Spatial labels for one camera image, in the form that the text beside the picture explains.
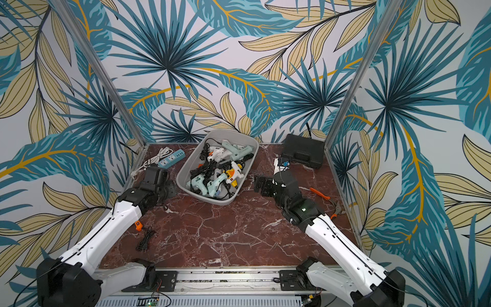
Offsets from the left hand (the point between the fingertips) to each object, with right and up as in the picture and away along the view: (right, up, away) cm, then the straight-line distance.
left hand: (170, 190), depth 82 cm
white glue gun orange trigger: (+24, +7, +17) cm, 30 cm away
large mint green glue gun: (+28, +18, +27) cm, 43 cm away
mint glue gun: (+9, +3, +13) cm, 16 cm away
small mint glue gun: (+16, +1, +12) cm, 20 cm away
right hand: (+40, +6, -7) cm, 41 cm away
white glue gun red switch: (+17, +16, +24) cm, 34 cm away
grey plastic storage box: (+18, +10, +19) cm, 28 cm away
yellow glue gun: (+27, +1, +16) cm, 31 cm away
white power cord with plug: (-16, +18, +30) cm, 39 cm away
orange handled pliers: (+76, -9, +10) cm, 78 cm away
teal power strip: (-10, +14, +27) cm, 32 cm away
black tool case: (+67, +19, +34) cm, 77 cm away
